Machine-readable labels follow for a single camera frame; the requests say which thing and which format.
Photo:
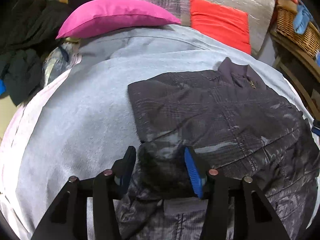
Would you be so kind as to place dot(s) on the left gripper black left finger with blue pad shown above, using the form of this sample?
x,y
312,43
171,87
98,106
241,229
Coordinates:
x,y
66,217

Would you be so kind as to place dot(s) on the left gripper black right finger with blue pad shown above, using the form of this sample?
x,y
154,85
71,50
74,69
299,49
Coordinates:
x,y
254,216

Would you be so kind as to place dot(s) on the dark grey padded jacket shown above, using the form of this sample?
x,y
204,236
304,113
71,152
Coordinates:
x,y
239,126

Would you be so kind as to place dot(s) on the dark clothes pile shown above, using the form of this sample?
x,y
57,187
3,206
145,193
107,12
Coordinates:
x,y
28,35

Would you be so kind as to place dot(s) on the white pink bed sheet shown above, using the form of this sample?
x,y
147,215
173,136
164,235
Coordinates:
x,y
40,150

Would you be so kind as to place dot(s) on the light grey bed blanket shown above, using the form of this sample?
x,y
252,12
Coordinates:
x,y
111,62

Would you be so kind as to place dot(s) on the blue garment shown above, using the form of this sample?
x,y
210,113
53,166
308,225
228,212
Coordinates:
x,y
2,87

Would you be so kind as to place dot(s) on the floral patterned pillow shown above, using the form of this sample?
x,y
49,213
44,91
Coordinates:
x,y
64,57

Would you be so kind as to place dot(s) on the red pillow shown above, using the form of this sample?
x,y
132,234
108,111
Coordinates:
x,y
225,24

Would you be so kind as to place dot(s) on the light blue cloth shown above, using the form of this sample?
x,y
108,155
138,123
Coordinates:
x,y
302,19

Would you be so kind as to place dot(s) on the magenta pillow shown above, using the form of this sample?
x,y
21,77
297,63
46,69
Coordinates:
x,y
98,17

